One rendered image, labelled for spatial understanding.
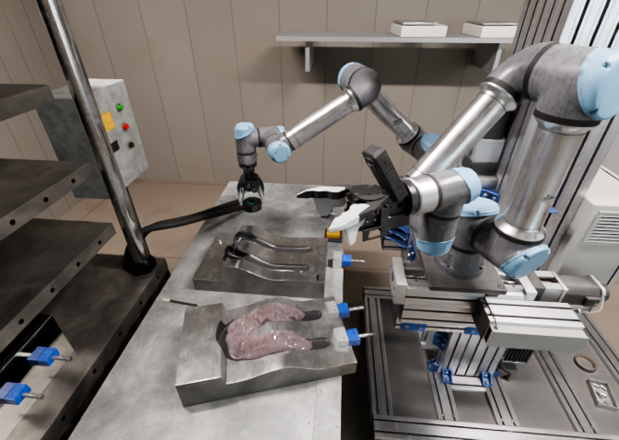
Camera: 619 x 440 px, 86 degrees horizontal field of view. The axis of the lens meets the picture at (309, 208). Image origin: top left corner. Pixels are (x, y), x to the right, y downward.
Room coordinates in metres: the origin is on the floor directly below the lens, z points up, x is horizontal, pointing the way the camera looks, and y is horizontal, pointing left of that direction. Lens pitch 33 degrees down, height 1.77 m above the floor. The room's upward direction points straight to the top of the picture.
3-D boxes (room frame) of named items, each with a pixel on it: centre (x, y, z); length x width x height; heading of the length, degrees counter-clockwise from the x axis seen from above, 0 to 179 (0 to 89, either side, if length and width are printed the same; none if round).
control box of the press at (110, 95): (1.30, 0.86, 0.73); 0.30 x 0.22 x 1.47; 175
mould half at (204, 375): (0.66, 0.13, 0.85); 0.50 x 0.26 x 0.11; 102
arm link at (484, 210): (0.80, -0.48, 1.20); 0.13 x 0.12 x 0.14; 21
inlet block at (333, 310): (0.77, -0.12, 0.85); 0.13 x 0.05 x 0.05; 102
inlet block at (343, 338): (0.67, -0.14, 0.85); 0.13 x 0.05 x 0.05; 102
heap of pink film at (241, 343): (0.67, 0.13, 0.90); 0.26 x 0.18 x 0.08; 102
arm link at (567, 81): (0.68, -0.53, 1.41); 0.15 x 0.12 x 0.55; 21
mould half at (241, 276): (1.02, 0.18, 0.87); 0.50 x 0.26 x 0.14; 85
